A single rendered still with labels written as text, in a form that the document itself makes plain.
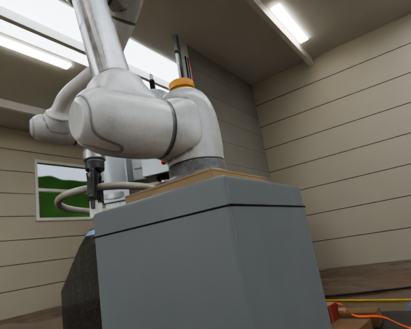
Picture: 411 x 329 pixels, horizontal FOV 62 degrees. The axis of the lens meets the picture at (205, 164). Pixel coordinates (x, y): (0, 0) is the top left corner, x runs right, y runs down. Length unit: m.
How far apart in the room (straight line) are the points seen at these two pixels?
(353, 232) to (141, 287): 6.02
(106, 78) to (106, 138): 0.15
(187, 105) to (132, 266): 0.41
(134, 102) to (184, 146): 0.16
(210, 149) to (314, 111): 6.22
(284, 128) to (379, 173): 1.97
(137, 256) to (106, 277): 0.12
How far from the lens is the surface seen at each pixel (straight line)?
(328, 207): 6.73
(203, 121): 0.89
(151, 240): 0.75
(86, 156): 1.43
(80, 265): 1.87
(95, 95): 0.78
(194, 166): 0.84
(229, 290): 0.64
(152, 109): 0.81
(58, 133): 1.41
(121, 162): 2.84
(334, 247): 6.74
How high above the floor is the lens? 0.67
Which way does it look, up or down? 14 degrees up
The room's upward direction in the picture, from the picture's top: 9 degrees counter-clockwise
